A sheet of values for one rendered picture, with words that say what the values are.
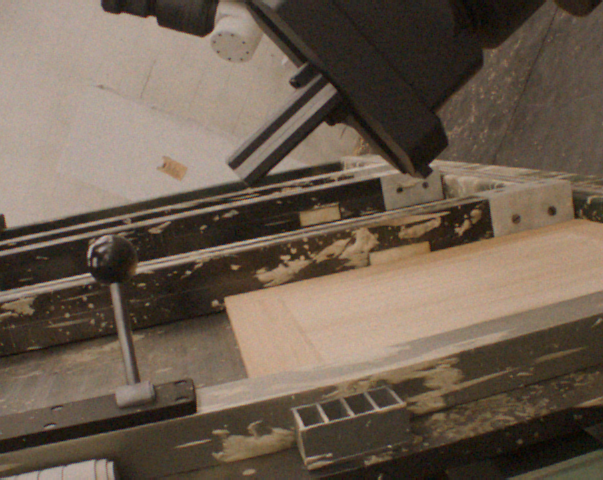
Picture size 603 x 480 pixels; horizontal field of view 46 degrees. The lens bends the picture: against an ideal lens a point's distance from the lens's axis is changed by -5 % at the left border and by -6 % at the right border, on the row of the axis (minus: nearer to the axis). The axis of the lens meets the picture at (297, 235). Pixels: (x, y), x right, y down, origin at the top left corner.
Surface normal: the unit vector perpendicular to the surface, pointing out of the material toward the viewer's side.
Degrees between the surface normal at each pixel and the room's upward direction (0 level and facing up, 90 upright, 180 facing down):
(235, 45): 85
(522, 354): 90
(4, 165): 90
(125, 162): 90
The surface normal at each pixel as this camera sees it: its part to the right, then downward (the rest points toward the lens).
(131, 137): 0.13, 0.21
